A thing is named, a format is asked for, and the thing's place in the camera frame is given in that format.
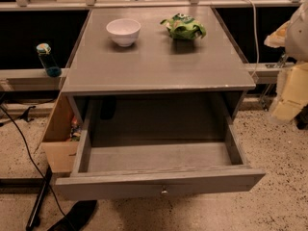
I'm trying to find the grey metal rail frame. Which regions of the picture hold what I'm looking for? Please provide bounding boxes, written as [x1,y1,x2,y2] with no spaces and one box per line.
[0,0,308,93]

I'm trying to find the open cardboard box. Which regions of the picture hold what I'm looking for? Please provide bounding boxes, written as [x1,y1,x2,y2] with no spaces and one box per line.
[40,95,78,173]

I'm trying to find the white ceramic bowl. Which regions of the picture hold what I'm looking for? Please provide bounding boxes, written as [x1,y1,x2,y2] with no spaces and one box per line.
[106,18,141,47]

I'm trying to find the black metal stand leg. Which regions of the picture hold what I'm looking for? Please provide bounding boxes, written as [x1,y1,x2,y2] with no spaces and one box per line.
[26,167,52,231]

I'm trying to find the white hanging cable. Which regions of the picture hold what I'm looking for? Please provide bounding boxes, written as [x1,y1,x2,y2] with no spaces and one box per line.
[237,0,260,79]

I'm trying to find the colourful snack packs in box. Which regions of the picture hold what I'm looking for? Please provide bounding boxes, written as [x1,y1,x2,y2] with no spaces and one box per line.
[68,117,82,141]

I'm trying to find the blue water bottle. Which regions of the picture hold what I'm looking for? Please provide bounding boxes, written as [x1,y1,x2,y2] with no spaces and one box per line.
[37,43,62,77]

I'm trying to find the grey wooden nightstand cabinet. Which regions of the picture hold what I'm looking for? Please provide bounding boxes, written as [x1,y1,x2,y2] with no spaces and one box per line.
[61,5,257,127]

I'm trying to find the open grey top drawer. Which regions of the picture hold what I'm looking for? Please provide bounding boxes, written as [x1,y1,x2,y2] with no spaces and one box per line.
[55,93,267,201]

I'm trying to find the green rice chip bag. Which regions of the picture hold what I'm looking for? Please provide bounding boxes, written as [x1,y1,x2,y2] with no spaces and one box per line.
[160,13,206,40]

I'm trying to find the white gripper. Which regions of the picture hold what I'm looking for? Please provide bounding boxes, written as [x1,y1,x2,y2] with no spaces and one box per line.
[264,0,308,124]

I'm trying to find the black floor cable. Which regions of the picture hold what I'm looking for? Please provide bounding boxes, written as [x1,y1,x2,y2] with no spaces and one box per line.
[0,103,76,231]

